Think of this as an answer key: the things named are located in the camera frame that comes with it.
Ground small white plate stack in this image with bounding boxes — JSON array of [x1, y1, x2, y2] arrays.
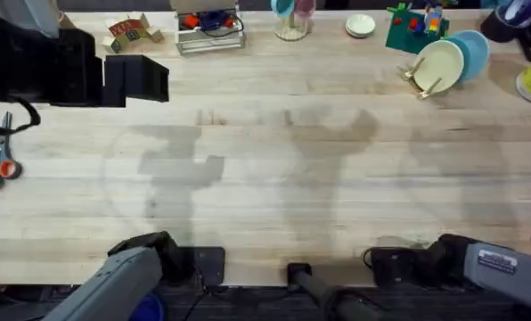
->
[[344, 12, 377, 39]]

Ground green board with toy blocks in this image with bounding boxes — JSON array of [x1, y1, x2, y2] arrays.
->
[[384, 1, 451, 55]]

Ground teal cup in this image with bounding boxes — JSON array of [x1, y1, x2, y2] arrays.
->
[[270, 0, 296, 19]]

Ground orange handled scissors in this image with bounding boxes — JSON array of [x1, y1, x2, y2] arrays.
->
[[0, 111, 24, 191]]

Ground clear box with tools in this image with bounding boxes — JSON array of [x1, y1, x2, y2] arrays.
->
[[169, 0, 248, 57]]

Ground small wooden peg rack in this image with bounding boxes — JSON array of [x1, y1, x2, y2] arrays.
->
[[396, 55, 444, 102]]

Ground cardboard box with blocks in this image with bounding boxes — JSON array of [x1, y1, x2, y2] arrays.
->
[[101, 12, 165, 55]]

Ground cream plate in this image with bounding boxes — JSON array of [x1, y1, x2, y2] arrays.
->
[[412, 39, 465, 95]]

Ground pink cup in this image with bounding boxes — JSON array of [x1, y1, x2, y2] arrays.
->
[[293, 0, 317, 20]]

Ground black cable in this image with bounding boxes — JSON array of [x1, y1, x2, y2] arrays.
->
[[0, 97, 42, 137]]

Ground blue plate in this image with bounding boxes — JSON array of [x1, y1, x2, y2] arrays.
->
[[451, 29, 491, 82]]

